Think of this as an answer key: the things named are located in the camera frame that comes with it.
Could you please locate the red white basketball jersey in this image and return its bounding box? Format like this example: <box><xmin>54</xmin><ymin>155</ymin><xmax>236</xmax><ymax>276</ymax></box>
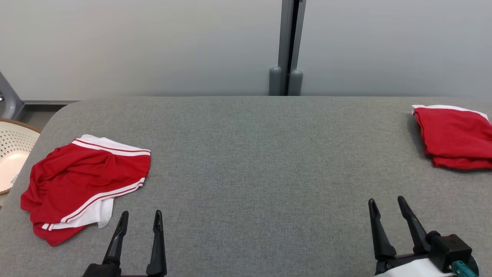
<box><xmin>20</xmin><ymin>134</ymin><xmax>151</xmax><ymax>247</ymax></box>

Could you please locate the teal cable connector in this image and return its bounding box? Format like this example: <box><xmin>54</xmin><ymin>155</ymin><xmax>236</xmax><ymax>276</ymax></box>
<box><xmin>452</xmin><ymin>260</ymin><xmax>478</xmax><ymax>277</ymax></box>

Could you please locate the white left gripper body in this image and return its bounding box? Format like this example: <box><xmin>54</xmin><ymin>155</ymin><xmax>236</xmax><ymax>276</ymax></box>
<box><xmin>82</xmin><ymin>262</ymin><xmax>148</xmax><ymax>277</ymax></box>

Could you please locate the folded red garment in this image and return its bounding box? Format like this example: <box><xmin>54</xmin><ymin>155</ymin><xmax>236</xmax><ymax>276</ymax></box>
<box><xmin>412</xmin><ymin>104</ymin><xmax>492</xmax><ymax>170</ymax></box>

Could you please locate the grey metal frame leg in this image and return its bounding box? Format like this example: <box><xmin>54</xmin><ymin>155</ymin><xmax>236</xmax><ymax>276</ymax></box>
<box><xmin>0</xmin><ymin>71</ymin><xmax>24</xmax><ymax>120</ymax></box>

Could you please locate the grey cylinder post foot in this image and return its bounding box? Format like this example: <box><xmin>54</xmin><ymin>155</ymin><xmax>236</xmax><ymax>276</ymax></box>
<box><xmin>288</xmin><ymin>69</ymin><xmax>303</xmax><ymax>96</ymax></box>
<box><xmin>269</xmin><ymin>67</ymin><xmax>283</xmax><ymax>96</ymax></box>

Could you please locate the cream perforated laundry basket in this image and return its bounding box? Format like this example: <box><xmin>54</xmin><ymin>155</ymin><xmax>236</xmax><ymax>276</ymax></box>
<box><xmin>0</xmin><ymin>118</ymin><xmax>42</xmax><ymax>196</ymax></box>

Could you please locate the grey partition post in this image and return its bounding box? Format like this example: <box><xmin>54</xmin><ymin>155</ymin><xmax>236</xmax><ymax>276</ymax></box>
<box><xmin>278</xmin><ymin>0</ymin><xmax>307</xmax><ymax>96</ymax></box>

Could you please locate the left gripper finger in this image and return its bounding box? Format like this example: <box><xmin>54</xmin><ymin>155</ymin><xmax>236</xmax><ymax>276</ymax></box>
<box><xmin>102</xmin><ymin>211</ymin><xmax>129</xmax><ymax>266</ymax></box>
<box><xmin>146</xmin><ymin>210</ymin><xmax>168</xmax><ymax>277</ymax></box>

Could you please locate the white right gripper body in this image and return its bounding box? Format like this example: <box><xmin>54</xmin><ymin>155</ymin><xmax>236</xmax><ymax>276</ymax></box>
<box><xmin>375</xmin><ymin>252</ymin><xmax>454</xmax><ymax>277</ymax></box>

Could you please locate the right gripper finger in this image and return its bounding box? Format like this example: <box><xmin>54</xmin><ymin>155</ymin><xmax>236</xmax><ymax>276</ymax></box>
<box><xmin>397</xmin><ymin>196</ymin><xmax>431</xmax><ymax>254</ymax></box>
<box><xmin>368</xmin><ymin>199</ymin><xmax>396</xmax><ymax>260</ymax></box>

